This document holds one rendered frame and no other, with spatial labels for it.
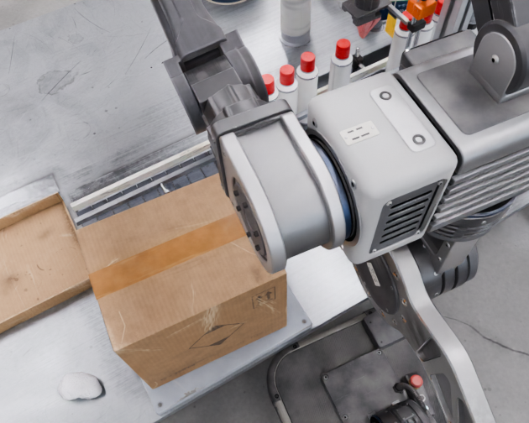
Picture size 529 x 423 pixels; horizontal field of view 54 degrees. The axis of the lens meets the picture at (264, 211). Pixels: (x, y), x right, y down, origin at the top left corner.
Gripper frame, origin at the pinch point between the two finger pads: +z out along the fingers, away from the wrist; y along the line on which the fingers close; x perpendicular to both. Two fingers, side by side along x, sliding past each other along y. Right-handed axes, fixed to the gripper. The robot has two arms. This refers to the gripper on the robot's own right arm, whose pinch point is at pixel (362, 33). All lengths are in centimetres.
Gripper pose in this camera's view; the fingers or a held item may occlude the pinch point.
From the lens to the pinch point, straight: 139.0
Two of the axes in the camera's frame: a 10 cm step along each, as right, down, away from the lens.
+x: 4.9, 7.3, -4.7
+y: -8.7, 4.4, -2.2
